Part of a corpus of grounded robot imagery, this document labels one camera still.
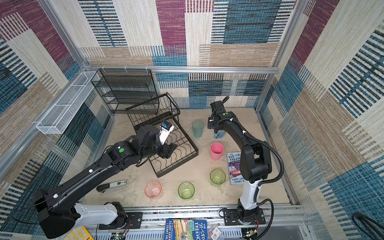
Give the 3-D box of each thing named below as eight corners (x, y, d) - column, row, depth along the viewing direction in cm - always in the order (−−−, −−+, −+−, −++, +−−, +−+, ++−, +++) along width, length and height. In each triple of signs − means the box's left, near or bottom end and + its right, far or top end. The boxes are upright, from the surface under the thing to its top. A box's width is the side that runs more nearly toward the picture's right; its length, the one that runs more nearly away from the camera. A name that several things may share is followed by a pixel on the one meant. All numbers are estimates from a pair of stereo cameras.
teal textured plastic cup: (192, 137, 106) (192, 127, 97) (192, 130, 110) (192, 120, 101) (203, 137, 105) (204, 127, 97) (203, 130, 110) (203, 120, 101)
